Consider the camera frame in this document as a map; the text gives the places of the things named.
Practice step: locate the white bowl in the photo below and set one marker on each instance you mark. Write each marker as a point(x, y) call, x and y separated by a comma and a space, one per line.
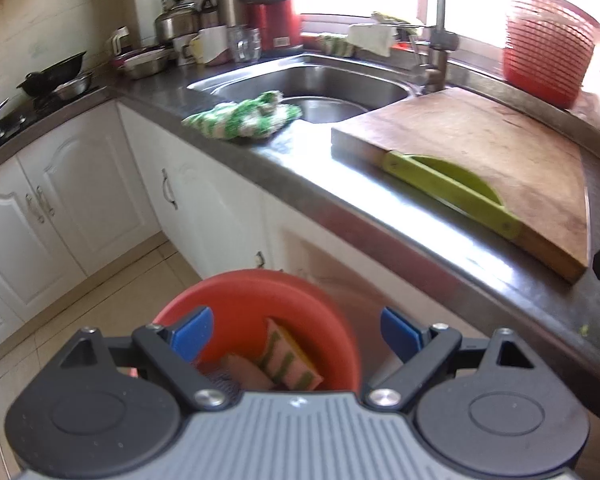
point(145, 56)

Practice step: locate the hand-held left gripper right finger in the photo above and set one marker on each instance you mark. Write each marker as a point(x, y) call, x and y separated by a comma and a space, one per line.
point(400, 332)

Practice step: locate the small steel bowl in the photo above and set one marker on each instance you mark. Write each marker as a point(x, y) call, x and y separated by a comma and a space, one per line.
point(75, 87)

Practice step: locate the green and white knitted cloth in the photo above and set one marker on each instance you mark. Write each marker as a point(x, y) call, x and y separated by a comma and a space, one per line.
point(235, 120)

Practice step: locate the white cabinet door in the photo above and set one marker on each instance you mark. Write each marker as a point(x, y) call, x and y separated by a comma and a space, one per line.
point(145, 170)
point(25, 240)
point(220, 210)
point(95, 175)

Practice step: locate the clear drinking glass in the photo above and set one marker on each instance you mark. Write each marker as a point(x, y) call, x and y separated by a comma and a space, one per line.
point(245, 45)

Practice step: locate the steel basin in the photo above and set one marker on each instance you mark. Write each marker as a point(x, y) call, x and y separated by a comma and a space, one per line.
point(325, 110)

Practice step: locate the black wok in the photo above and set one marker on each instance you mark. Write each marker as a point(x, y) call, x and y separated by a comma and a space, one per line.
point(50, 77)

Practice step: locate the wooden cutting board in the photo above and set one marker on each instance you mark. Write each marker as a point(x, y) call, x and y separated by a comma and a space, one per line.
point(455, 125)

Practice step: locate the small green knitted cloth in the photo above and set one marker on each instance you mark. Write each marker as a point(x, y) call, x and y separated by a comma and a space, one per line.
point(337, 45)

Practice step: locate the white dishcloth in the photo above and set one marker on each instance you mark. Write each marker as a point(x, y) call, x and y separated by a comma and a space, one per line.
point(372, 37)

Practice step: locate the wide steel bowl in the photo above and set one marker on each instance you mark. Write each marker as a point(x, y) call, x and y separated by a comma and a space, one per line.
point(145, 69)

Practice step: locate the white plastic container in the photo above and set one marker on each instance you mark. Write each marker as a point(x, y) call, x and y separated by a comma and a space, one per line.
point(119, 42)

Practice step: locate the red round bin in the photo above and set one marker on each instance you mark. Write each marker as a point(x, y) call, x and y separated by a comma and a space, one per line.
point(260, 295)

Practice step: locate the stainless steel sink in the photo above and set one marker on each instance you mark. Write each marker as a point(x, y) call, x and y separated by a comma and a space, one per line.
point(330, 85)

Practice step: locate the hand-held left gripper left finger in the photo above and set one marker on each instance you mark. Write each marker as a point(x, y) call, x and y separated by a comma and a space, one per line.
point(192, 332)

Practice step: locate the red lattice basket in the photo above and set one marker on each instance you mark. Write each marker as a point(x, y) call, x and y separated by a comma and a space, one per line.
point(545, 55)

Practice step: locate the white printed cup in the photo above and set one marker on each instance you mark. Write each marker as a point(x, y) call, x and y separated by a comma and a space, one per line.
point(182, 50)

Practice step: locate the black stove top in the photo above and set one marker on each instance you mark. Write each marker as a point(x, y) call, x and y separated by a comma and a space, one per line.
point(20, 120)

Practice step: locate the white mug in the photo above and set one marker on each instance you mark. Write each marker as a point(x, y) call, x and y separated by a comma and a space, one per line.
point(212, 45)

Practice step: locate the pink green striped sponge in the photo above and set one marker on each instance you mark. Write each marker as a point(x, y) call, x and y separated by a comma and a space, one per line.
point(290, 360)

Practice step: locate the steel kettle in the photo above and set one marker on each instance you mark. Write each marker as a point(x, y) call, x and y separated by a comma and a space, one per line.
point(177, 22)

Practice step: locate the plain pink sponge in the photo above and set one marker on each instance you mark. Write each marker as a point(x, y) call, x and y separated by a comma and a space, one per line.
point(247, 372)

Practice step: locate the red thermos flask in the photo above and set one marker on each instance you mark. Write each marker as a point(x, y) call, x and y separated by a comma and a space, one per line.
point(272, 15)

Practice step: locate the steel kitchen faucet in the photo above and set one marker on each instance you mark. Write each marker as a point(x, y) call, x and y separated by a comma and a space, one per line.
point(440, 45)

